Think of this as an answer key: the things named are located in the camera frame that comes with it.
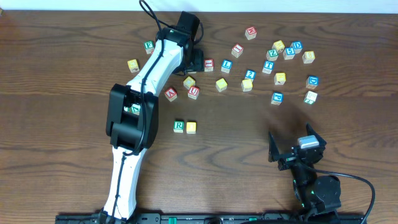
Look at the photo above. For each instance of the red i block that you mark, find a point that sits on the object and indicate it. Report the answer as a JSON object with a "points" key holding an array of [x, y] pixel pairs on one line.
{"points": [[237, 50], [208, 65]]}

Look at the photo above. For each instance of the blue D block upper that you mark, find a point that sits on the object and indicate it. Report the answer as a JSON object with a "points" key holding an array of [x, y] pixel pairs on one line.
{"points": [[297, 46]]}

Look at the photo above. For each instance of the red I block centre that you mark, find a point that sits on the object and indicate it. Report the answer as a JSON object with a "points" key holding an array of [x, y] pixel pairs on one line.
{"points": [[208, 65]]}

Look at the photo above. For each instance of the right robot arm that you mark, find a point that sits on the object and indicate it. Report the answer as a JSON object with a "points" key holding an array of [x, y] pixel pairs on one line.
{"points": [[319, 195]]}

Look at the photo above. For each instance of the red I block upper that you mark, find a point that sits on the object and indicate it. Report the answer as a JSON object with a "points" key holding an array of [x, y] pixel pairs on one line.
{"points": [[237, 50]]}

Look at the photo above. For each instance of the red E block top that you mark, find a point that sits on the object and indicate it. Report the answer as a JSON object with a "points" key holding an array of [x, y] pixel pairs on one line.
{"points": [[250, 33]]}

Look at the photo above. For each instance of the white green Z block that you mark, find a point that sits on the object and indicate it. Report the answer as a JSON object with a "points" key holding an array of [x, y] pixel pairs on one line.
{"points": [[310, 97]]}

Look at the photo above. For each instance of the yellow block below 2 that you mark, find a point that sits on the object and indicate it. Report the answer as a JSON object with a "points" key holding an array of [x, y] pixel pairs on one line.
{"points": [[246, 85]]}

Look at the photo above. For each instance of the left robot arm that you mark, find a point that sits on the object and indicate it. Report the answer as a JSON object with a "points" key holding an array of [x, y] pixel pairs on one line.
{"points": [[132, 135]]}

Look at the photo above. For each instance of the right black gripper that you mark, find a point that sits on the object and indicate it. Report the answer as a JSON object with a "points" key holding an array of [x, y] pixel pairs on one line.
{"points": [[292, 156]]}

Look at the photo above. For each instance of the blue d block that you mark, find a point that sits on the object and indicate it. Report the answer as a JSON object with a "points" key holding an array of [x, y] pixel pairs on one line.
{"points": [[312, 82], [297, 46]]}

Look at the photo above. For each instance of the green F block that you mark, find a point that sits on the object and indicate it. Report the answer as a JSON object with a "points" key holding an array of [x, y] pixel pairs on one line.
{"points": [[149, 47]]}

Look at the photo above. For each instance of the blue L block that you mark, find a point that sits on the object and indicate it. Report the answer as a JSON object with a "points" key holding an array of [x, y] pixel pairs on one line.
{"points": [[226, 66]]}

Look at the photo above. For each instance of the red U block centre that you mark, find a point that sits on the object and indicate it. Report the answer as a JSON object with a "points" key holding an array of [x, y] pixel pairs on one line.
{"points": [[193, 92]]}

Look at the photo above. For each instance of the green N block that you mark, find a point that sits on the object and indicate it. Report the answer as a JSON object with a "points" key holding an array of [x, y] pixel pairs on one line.
{"points": [[135, 109]]}

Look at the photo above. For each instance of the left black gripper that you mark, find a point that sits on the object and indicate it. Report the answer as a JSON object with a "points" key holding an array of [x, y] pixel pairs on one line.
{"points": [[196, 61]]}

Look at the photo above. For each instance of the green R block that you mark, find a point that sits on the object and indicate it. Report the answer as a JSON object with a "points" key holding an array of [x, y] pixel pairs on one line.
{"points": [[179, 126]]}

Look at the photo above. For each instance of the blue T block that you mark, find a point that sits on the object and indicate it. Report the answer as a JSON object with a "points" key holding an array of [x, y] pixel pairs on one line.
{"points": [[268, 67]]}

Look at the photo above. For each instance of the blue 5 block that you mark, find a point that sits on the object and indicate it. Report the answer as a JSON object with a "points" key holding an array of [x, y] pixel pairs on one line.
{"points": [[288, 53]]}

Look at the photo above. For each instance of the blue block lower right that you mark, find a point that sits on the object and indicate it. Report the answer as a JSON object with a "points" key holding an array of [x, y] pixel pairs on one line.
{"points": [[277, 98]]}

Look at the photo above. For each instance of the blue 2 block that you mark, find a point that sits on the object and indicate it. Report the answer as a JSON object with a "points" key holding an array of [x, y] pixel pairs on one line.
{"points": [[250, 75]]}

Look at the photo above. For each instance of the blue D block right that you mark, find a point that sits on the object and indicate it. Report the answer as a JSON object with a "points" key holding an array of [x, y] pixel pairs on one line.
{"points": [[312, 82]]}

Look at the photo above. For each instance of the yellow 8 block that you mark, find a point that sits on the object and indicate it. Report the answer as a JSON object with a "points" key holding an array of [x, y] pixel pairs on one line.
{"points": [[308, 57]]}

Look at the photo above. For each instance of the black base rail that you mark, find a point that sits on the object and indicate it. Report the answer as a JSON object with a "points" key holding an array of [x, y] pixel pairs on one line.
{"points": [[156, 218]]}

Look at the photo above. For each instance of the red A block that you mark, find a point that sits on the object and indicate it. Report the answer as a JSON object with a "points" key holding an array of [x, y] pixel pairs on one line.
{"points": [[171, 94]]}

